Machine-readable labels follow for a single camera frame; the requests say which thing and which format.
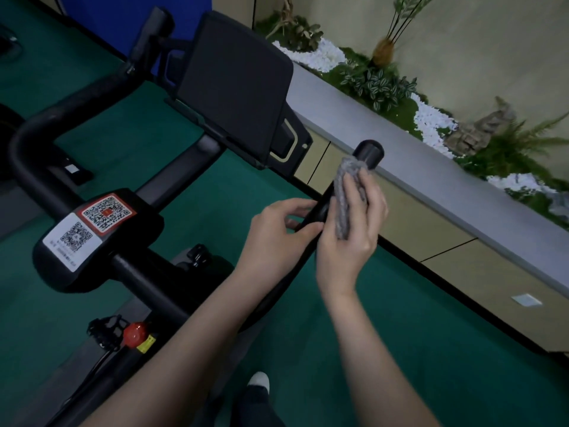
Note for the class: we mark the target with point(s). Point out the person's right forearm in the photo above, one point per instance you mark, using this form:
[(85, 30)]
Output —
[(378, 364)]

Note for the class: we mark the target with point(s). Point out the person's left forearm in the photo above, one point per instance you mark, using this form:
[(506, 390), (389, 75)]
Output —
[(186, 351)]

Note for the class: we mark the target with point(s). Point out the person's right thumb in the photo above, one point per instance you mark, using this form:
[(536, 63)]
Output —
[(326, 235)]

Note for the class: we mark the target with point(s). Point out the red code sticker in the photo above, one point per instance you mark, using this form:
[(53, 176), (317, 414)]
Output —
[(106, 214)]

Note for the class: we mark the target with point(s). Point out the black bike display screen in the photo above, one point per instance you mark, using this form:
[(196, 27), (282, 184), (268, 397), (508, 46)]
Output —
[(235, 79)]

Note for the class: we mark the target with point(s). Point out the patch of white pebbles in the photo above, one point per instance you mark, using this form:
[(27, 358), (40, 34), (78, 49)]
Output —
[(431, 122), (518, 182), (320, 55)]

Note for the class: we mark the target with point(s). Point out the person's dark trouser leg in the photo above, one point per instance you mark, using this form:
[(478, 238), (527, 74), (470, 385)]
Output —
[(255, 409)]

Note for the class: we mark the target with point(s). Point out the white code sticker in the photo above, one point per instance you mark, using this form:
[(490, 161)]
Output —
[(73, 242)]

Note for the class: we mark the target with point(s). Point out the variegated leafy plant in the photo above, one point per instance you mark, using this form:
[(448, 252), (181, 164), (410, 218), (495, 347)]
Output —
[(378, 86)]

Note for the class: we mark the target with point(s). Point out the brown decorative rock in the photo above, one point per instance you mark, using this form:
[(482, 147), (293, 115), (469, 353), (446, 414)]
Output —
[(480, 128)]

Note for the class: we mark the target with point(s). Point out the beige wooden cabinet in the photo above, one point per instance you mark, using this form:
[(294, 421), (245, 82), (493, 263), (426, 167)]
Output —
[(489, 280)]

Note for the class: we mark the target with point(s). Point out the person's right middle finger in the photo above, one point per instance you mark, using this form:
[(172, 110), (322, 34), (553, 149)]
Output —
[(371, 195)]

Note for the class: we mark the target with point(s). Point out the blue panel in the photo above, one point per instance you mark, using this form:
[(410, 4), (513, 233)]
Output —
[(115, 17)]

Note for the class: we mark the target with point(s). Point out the red resistance knob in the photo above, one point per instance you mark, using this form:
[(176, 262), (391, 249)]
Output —
[(134, 335)]

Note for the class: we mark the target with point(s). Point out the person's left hand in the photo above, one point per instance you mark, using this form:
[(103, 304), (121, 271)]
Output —
[(266, 244)]

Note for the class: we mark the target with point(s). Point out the yellow warning label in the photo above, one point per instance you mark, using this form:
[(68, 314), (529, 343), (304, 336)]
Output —
[(146, 344)]

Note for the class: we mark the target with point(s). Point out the grey planter ledge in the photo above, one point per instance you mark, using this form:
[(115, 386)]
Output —
[(400, 160)]

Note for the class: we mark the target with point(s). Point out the person's right hand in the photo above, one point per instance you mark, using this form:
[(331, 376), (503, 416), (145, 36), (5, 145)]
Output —
[(346, 253)]

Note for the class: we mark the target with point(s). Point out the white floor outlet plate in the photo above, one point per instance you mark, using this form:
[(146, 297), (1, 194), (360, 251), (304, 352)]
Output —
[(527, 300)]

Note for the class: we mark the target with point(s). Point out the person's left thumb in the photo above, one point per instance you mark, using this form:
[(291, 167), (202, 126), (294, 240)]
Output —
[(306, 233)]

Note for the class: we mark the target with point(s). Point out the black exercise bike frame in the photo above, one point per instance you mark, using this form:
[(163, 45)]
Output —
[(102, 391)]

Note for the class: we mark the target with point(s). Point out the grey cleaning cloth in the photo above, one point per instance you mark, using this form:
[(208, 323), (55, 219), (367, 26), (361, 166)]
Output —
[(343, 186)]

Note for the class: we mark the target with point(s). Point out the palm plant with tan trunk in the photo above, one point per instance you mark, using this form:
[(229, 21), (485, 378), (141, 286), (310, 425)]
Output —
[(383, 51)]

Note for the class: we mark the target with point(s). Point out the dark shrub with dry branch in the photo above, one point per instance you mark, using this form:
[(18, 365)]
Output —
[(298, 33)]

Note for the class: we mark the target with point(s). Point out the green fern plant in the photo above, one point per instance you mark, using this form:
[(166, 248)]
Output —
[(511, 151)]

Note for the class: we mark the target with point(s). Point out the black bike pedal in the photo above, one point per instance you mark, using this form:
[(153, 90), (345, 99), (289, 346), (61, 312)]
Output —
[(106, 331)]

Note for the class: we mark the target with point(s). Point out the person's white shoe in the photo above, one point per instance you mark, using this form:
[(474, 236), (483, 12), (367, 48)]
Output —
[(259, 381)]

